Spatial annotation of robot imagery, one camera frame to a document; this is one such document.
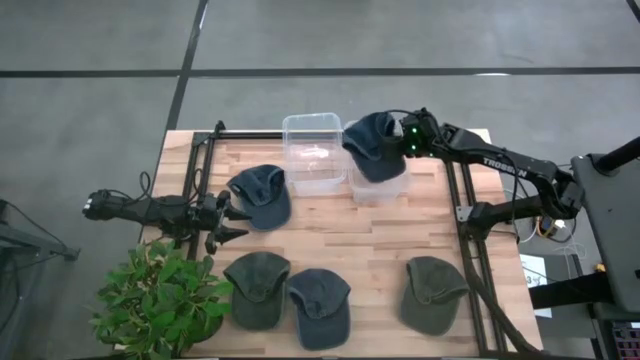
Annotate olive green baseball cap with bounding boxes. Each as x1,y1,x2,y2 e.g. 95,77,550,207
222,251,292,332
399,255,471,337

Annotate yellow and white cable bundle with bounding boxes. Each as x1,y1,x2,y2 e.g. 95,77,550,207
534,213,577,245

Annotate black round pole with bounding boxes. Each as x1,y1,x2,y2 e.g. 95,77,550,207
594,135,640,175

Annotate navy blue baseball cap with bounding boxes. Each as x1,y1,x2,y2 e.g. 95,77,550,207
286,268,352,351
226,164,293,232
341,111,407,184

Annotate black corrugated cable conduit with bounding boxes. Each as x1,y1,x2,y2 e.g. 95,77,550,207
462,259,546,358

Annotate black crossbar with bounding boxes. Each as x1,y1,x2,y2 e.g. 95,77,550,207
528,272,616,310

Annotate white paper sheet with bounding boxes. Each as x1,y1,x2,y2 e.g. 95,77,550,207
518,253,554,319

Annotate green potted plant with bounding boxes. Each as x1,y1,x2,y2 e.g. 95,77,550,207
89,238,235,360

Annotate grey metal equipment stand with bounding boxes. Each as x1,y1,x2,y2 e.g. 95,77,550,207
569,152,640,321

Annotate clear plastic storage bin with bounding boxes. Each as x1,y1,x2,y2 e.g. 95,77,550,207
281,112,349,197
342,119,411,205

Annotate black aluminium table frame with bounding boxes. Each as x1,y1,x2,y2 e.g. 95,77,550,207
179,119,509,358

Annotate black floor stand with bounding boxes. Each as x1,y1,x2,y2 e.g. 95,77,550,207
0,198,81,264

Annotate coloured button keypad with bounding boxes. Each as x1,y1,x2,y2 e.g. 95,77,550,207
610,321,640,360

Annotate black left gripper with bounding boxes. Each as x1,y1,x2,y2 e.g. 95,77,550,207
197,191,253,255

